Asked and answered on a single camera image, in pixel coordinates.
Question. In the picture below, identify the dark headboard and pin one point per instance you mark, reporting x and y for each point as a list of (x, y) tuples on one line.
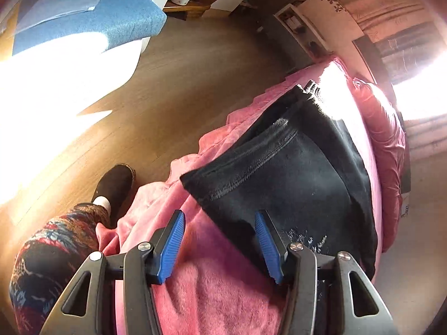
[(377, 69)]

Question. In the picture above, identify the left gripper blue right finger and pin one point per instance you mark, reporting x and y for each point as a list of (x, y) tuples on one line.
[(276, 256)]

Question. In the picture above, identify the person's patterned trouser leg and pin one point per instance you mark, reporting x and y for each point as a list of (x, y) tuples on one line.
[(47, 261)]

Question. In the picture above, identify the black slipper shoe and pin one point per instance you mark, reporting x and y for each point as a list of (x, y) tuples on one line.
[(113, 190)]

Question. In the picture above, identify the patterned window curtain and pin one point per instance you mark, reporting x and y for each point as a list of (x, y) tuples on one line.
[(403, 32)]

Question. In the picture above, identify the pink bed blanket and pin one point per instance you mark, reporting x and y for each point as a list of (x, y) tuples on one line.
[(214, 288)]

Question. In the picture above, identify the floral white headboard panel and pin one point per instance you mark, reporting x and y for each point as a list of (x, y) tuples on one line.
[(335, 25)]

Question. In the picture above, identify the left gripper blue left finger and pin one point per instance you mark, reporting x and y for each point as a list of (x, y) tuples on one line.
[(163, 257)]

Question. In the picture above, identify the white bedside shelf unit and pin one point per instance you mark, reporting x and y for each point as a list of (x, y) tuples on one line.
[(304, 32)]

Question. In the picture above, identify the wooden side table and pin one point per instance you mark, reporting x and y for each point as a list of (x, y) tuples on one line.
[(192, 10)]

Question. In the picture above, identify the black pants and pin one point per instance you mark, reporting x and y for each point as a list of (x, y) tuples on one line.
[(303, 168)]

